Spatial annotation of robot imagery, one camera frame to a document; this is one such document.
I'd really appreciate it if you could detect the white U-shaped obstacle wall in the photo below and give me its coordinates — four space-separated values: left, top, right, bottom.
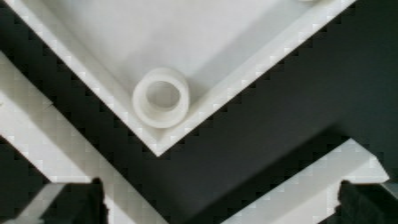
0 53 390 224

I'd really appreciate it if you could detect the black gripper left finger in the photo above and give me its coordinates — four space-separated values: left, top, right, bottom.
13 177 111 224

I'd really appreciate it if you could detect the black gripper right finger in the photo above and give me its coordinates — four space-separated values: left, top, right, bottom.
324 181 398 224

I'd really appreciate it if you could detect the white square tabletop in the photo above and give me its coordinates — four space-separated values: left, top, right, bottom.
4 0 358 154

